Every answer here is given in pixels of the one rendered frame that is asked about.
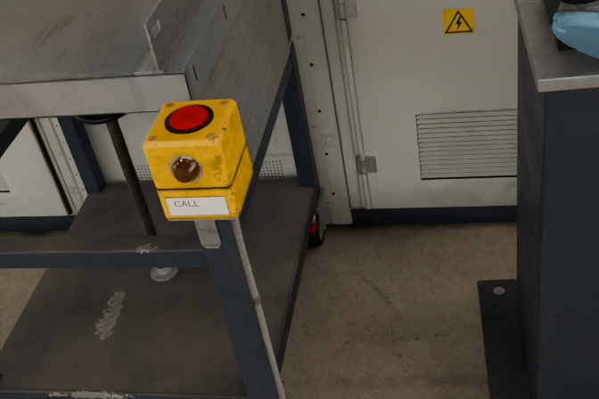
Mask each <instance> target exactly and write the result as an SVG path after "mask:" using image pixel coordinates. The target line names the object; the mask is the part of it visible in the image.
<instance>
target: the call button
mask: <svg viewBox="0 0 599 399"><path fill-rule="evenodd" d="M208 116H209V113H208V111H207V110H206V109H205V108H202V107H201V106H196V105H191V106H186V107H183V108H181V109H179V110H177V111H175V112H174V113H173V115H172V116H171V117H170V118H169V124H170V125H171V126H172V127H173V128H175V129H183V130H184V129H190V128H194V127H197V126H199V125H201V124H202V123H204V122H205V121H206V120H207V118H208Z"/></svg>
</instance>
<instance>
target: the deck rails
mask: <svg viewBox="0 0 599 399"><path fill-rule="evenodd" d="M203 1H204V0H159V1H158V3H156V5H155V6H154V8H153V9H152V12H151V13H150V15H149V16H148V18H147V19H146V21H145V22H144V29H145V32H146V36H147V38H148V41H149V45H150V47H149V48H148V50H147V52H146V53H145V55H144V57H143V58H142V59H141V61H140V63H139V64H138V66H137V68H136V69H135V72H134V75H135V76H136V75H151V74H164V73H165V71H166V69H167V68H168V65H169V64H170V62H171V60H172V59H173V57H174V55H175V53H176V50H177V48H178V47H179V46H180V44H181V42H182V40H183V38H184V37H185V34H186V32H187V30H188V29H189V28H190V26H191V24H192V22H193V19H194V18H195V16H196V14H197V12H198V11H199V9H200V8H201V5H202V3H203ZM156 21H157V24H158V28H159V29H158V31H157V32H156V34H155V36H153V35H152V27H153V25H154V24H155V22H156Z"/></svg>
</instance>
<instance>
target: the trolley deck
mask: <svg viewBox="0 0 599 399"><path fill-rule="evenodd" d="M158 1H159V0H0V120H7V119H24V118H58V117H76V116H93V115H111V114H129V113H147V112H160V110H161V108H162V106H163V105H164V104H165V102H187V101H199V100H200V99H201V96H202V94H203V92H204V90H205V88H206V85H207V83H208V82H209V79H210V76H211V74H212V72H213V70H214V68H215V66H216V64H217V61H218V59H219V56H220V54H221V53H222V51H223V49H224V47H225V44H226V41H227V39H228V38H229V35H230V33H231V31H232V29H233V27H234V24H235V22H236V20H237V18H238V15H239V13H240V11H241V9H242V6H243V4H244V2H245V0H204V1H203V3H202V5H201V8H200V9H199V11H198V12H197V14H196V16H195V18H194V19H193V22H192V24H191V26H190V28H189V29H188V30H187V32H186V34H185V37H184V38H183V40H182V42H181V44H180V46H179V47H178V48H177V50H176V53H175V55H174V57H173V59H172V60H171V62H170V64H169V65H168V68H167V69H166V71H165V73H164V74H151V75H136V76H135V75H134V72H135V69H136V68H137V66H138V64H139V63H140V61H141V59H142V58H143V57H144V55H145V53H146V52H147V50H148V48H149V47H150V45H149V41H148V38H147V36H146V32H145V29H144V22H145V21H146V19H147V18H148V16H149V15H150V13H151V12H152V9H153V8H154V6H155V5H156V3H158Z"/></svg>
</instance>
